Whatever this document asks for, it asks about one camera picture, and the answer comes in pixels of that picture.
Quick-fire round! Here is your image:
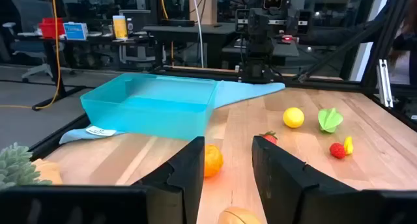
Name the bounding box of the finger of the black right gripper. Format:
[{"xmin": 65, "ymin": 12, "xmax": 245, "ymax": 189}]
[
  {"xmin": 235, "ymin": 8, "xmax": 250, "ymax": 35},
  {"xmin": 298, "ymin": 9, "xmax": 311, "ymax": 35}
]

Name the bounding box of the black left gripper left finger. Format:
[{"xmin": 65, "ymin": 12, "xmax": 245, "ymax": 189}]
[{"xmin": 132, "ymin": 135, "xmax": 206, "ymax": 224}]

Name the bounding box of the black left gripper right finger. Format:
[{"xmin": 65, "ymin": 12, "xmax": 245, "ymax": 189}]
[{"xmin": 251, "ymin": 135, "xmax": 362, "ymax": 224}]

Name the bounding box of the orange toy citrus fruit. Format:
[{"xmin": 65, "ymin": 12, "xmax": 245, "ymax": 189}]
[{"xmin": 204, "ymin": 144, "xmax": 224, "ymax": 178}]

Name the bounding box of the orange toy fruit with seam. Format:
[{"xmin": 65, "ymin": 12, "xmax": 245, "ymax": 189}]
[{"xmin": 217, "ymin": 206, "xmax": 262, "ymax": 224}]

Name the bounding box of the small leafy toy strawberry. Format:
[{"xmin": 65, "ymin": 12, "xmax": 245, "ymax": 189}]
[{"xmin": 259, "ymin": 130, "xmax": 279, "ymax": 146}]

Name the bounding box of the red toy raspberry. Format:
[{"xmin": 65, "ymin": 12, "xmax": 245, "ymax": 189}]
[{"xmin": 329, "ymin": 142, "xmax": 347, "ymax": 160}]

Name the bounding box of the yellow toy lemon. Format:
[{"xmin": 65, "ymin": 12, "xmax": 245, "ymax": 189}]
[{"xmin": 282, "ymin": 107, "xmax": 306, "ymax": 129}]

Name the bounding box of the yellow toy corn cob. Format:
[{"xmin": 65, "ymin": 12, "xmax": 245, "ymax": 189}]
[{"xmin": 343, "ymin": 135, "xmax": 354, "ymax": 156}]

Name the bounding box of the green toy leafy vegetable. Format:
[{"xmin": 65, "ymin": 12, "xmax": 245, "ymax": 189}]
[{"xmin": 317, "ymin": 107, "xmax": 344, "ymax": 134}]

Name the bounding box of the teal translucent tupperware container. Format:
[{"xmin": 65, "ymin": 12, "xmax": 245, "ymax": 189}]
[{"xmin": 80, "ymin": 72, "xmax": 220, "ymax": 142}]

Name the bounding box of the cardboard box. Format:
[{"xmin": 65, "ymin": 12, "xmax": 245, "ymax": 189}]
[{"xmin": 188, "ymin": 0, "xmax": 218, "ymax": 25}]

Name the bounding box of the black desk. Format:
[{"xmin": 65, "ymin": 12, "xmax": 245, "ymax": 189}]
[
  {"xmin": 12, "ymin": 35, "xmax": 154, "ymax": 111},
  {"xmin": 143, "ymin": 21, "xmax": 238, "ymax": 68}
]

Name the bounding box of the light blue cloth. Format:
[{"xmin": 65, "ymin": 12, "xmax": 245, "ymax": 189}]
[{"xmin": 58, "ymin": 79, "xmax": 287, "ymax": 145}]

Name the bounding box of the white cloth label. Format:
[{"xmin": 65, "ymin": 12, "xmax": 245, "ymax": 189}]
[{"xmin": 85, "ymin": 125, "xmax": 117, "ymax": 137}]

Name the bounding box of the person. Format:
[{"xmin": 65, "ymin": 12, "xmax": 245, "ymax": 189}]
[{"xmin": 389, "ymin": 0, "xmax": 417, "ymax": 87}]

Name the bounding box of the yellow wipes canister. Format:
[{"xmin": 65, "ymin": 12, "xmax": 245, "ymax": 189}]
[{"xmin": 112, "ymin": 15, "xmax": 128, "ymax": 41}]

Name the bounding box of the mustard yellow cloth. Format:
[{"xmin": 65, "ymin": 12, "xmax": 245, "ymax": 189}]
[{"xmin": 31, "ymin": 158, "xmax": 63, "ymax": 186}]

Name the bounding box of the blue and white box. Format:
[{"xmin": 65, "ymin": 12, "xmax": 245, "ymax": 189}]
[{"xmin": 63, "ymin": 21, "xmax": 89, "ymax": 41}]

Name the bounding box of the artificial green potted plant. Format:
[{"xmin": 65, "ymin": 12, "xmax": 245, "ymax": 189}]
[{"xmin": 0, "ymin": 142, "xmax": 53, "ymax": 191}]

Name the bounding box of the red plastic bin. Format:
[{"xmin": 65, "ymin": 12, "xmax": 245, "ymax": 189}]
[{"xmin": 38, "ymin": 17, "xmax": 66, "ymax": 39}]

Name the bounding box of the grey office chair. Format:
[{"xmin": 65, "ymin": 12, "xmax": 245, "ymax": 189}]
[{"xmin": 1, "ymin": 0, "xmax": 55, "ymax": 83}]

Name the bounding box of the white cable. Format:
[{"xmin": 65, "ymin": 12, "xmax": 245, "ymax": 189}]
[{"xmin": 191, "ymin": 0, "xmax": 205, "ymax": 68}]

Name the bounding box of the yellow cable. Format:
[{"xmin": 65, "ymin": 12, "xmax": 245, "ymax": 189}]
[
  {"xmin": 158, "ymin": 0, "xmax": 175, "ymax": 68},
  {"xmin": 0, "ymin": 0, "xmax": 63, "ymax": 111}
]

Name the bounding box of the silver aluminium bracket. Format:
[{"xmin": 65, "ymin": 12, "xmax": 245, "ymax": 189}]
[{"xmin": 376, "ymin": 59, "xmax": 394, "ymax": 108}]

